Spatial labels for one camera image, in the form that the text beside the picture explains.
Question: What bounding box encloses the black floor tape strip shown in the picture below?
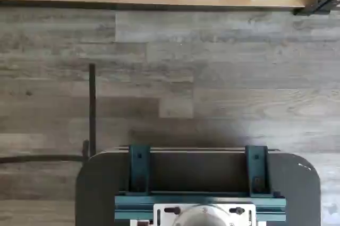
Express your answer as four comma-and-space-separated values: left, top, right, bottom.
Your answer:
0, 153, 90, 164

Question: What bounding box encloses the short black floor tape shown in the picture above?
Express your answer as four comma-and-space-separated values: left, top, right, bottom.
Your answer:
82, 139, 90, 162

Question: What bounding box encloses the white mounting plate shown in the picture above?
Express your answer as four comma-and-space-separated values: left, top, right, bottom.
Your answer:
153, 203, 257, 226

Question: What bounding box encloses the teal metal bracket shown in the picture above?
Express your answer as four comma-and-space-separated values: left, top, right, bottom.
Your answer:
129, 144, 151, 194
244, 145, 269, 195

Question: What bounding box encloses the teal metal rail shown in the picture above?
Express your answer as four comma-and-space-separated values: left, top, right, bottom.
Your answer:
114, 190, 287, 223

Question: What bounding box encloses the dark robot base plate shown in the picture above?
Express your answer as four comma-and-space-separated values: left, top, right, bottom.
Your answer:
75, 147, 322, 226

